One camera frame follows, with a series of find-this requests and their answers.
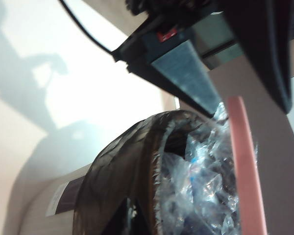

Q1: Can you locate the black garbage bag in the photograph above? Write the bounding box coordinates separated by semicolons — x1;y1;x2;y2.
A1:
73;109;236;235

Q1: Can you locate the white ribbed trash can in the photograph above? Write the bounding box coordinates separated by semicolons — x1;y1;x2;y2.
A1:
11;168;89;235

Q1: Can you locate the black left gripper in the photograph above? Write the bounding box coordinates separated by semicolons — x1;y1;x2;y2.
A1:
112;0;226;117

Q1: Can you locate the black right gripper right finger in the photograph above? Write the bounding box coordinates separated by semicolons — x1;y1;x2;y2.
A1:
133;197;150;235

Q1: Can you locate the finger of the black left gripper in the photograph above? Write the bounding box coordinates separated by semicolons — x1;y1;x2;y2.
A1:
221;0;294;115

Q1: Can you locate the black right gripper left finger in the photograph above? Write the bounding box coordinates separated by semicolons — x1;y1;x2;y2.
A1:
105;197;129;235

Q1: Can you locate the black cable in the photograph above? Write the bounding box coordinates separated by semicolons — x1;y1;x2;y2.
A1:
58;0;117;56

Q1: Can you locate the black white product label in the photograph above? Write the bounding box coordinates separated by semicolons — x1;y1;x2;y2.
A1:
45;178;85;217

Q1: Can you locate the grey desk partition panel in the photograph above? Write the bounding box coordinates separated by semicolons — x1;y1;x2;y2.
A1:
205;58;294;235

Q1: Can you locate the crumpled clear plastic waste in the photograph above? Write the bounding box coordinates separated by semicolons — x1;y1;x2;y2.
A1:
154;101;259;235

